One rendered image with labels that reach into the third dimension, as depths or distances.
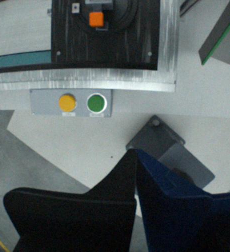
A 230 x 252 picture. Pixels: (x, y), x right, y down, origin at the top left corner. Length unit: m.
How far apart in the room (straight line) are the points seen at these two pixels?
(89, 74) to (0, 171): 2.06
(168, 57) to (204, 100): 0.21
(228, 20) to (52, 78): 0.37
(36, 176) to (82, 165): 1.44
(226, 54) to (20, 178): 2.15
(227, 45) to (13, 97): 0.61
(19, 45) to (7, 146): 1.58
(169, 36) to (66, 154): 0.47
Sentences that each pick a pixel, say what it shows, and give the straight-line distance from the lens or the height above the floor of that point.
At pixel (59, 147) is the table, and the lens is 0.55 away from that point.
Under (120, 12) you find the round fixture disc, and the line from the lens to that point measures 0.34.
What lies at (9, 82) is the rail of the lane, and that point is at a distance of 0.46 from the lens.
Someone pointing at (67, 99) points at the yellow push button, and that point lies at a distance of 0.36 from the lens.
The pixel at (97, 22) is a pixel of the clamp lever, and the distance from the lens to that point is 0.25.
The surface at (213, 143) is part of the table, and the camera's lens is 0.60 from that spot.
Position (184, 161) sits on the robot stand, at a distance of 0.32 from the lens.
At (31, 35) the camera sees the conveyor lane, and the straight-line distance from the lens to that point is 0.47.
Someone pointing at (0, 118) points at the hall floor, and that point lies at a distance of 1.87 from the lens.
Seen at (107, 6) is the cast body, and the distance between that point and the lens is 0.29.
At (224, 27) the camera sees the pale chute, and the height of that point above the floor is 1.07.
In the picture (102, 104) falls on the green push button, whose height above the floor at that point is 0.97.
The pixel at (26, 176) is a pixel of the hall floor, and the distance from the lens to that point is 2.05.
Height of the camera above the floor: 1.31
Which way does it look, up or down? 71 degrees down
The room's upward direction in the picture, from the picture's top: 174 degrees counter-clockwise
